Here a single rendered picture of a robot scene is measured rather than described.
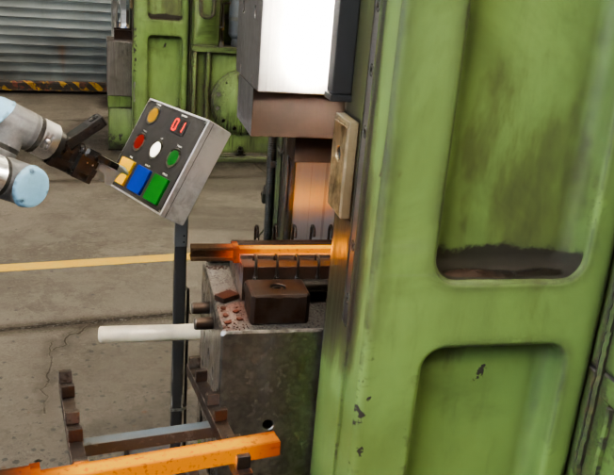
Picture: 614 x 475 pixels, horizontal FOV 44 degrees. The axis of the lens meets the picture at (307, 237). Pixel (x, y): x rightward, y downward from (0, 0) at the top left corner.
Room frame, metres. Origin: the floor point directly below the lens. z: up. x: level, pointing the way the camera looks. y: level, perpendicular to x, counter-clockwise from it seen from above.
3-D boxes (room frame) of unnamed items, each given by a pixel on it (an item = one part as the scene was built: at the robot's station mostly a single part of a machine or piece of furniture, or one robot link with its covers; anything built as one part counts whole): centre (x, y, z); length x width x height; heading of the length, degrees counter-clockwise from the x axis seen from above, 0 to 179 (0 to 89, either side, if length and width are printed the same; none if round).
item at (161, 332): (1.90, 0.33, 0.62); 0.44 x 0.05 x 0.05; 104
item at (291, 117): (1.64, -0.05, 1.32); 0.42 x 0.20 x 0.10; 104
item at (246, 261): (1.64, -0.05, 0.96); 0.42 x 0.20 x 0.09; 104
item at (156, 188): (1.95, 0.41, 1.01); 0.07 x 0.05 x 0.07; 39
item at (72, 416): (0.98, 0.21, 0.95); 0.23 x 0.06 x 0.02; 113
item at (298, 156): (1.62, -0.10, 1.24); 0.30 x 0.07 x 0.06; 104
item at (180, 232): (2.10, 0.37, 0.54); 0.04 x 0.04 x 1.08; 14
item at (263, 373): (1.59, -0.07, 0.69); 0.56 x 0.38 x 0.45; 104
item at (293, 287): (1.43, 0.05, 0.95); 0.12 x 0.08 x 0.06; 104
